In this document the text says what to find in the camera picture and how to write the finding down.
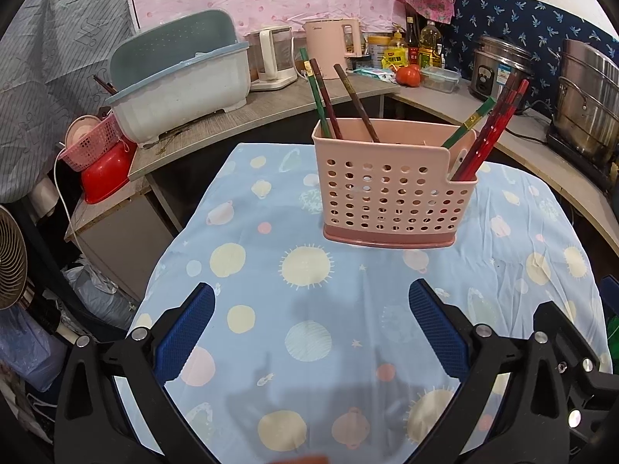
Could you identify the cooking oil bottle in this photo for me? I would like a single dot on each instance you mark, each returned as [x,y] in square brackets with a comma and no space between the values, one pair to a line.
[430,48]

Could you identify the pink plastic basket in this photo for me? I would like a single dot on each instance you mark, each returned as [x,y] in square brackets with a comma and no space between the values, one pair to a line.
[92,147]

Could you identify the blue floral cloth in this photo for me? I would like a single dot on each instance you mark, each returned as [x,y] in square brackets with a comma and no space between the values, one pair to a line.
[508,14]

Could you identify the black induction cooker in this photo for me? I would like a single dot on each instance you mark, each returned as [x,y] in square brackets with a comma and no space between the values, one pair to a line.
[580,154]

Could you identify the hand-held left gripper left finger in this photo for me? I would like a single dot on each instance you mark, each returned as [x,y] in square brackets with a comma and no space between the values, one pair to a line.
[186,333]

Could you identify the red twisted chopstick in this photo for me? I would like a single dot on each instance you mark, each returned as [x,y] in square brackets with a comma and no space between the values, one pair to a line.
[488,133]
[521,93]

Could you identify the electric fan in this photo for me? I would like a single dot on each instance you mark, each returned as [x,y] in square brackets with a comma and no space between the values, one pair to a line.
[12,256]

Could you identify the blue plastic bag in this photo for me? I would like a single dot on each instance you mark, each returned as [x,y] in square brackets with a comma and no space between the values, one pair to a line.
[26,348]

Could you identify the grey plastic bag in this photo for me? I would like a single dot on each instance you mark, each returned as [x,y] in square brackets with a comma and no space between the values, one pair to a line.
[96,299]

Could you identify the beige counter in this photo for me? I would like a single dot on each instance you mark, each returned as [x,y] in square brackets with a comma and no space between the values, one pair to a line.
[532,164]

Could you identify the brown chopstick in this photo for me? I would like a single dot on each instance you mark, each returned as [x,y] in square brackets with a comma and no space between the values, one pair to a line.
[355,101]

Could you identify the pink electric kettle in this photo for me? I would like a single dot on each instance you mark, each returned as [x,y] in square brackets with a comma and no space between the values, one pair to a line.
[326,48]

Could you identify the yellow packet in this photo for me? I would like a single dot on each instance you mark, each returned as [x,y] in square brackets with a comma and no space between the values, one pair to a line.
[394,60]

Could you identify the clear food container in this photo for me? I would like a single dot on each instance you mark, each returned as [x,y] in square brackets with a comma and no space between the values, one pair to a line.
[440,80]

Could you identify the green chopstick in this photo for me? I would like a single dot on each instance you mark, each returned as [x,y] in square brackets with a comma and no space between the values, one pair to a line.
[314,92]
[469,123]

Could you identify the wood grain counter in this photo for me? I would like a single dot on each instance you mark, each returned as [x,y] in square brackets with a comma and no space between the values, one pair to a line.
[242,121]

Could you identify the pink plate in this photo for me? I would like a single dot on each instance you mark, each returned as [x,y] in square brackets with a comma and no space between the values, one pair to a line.
[80,130]

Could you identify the grey-blue dish rack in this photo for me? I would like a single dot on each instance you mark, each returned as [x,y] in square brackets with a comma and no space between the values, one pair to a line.
[179,87]

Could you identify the grey striped cloth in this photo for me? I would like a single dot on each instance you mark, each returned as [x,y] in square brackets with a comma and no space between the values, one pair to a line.
[48,67]

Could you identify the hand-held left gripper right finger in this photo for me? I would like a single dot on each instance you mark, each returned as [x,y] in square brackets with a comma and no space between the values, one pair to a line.
[435,328]

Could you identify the white blender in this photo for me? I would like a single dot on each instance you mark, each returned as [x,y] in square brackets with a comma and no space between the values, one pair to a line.
[271,65]

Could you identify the small cabinet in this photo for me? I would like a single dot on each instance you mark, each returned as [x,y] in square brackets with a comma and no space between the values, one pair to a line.
[121,237]

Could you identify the steel rice cooker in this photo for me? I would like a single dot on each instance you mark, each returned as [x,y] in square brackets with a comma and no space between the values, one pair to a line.
[498,70]

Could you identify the green plastic bag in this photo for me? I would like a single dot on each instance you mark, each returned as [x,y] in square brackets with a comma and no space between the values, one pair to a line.
[614,326]

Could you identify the blue printed tablecloth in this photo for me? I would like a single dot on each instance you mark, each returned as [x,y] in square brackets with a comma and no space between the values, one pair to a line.
[271,299]

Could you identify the milk powder can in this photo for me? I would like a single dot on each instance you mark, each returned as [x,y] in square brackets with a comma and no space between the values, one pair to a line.
[375,51]

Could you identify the tissue pack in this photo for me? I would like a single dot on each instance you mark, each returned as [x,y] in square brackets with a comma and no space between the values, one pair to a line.
[379,75]

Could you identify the dark sauce bottle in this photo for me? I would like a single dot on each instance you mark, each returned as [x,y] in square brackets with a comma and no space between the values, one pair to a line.
[412,41]

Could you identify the maroon chopstick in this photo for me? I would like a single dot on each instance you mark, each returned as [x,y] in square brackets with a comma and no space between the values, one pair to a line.
[326,101]

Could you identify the red tomato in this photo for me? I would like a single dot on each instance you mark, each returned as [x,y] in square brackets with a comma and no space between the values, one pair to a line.
[408,76]

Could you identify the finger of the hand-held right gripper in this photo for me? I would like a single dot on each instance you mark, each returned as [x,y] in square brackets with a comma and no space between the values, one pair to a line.
[575,348]

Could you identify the red plastic basin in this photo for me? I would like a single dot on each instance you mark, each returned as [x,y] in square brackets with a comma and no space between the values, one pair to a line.
[109,176]

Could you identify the pink perforated utensil basket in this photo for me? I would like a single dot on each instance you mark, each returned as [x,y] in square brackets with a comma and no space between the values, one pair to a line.
[387,193]

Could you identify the steel steamer pot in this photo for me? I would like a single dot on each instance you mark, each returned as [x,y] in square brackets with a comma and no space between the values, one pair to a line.
[590,101]

